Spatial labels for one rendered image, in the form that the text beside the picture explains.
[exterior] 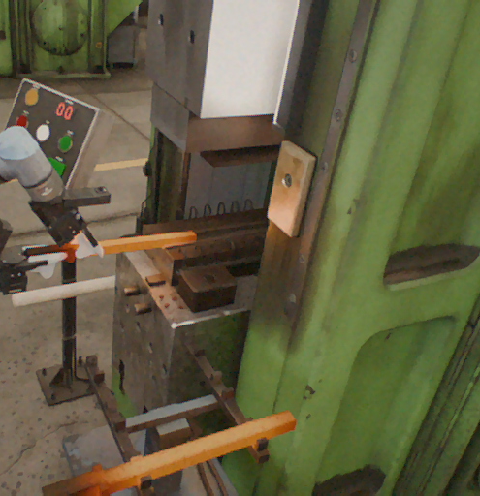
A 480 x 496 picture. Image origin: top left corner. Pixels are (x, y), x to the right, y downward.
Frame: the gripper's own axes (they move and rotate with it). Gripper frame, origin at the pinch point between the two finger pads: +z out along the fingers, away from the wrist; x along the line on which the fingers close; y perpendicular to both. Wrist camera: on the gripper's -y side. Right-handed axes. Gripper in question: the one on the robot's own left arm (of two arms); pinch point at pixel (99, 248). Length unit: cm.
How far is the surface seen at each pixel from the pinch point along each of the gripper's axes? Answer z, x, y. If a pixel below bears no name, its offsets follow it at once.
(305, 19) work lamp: -37, 27, -51
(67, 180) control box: 1.6, -38.2, -2.7
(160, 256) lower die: 12.4, 0.5, -11.6
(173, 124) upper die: -18.2, 0.9, -29.1
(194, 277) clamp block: 11.7, 14.7, -14.8
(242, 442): 6, 60, -3
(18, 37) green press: 92, -473, -41
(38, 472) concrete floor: 82, -21, 60
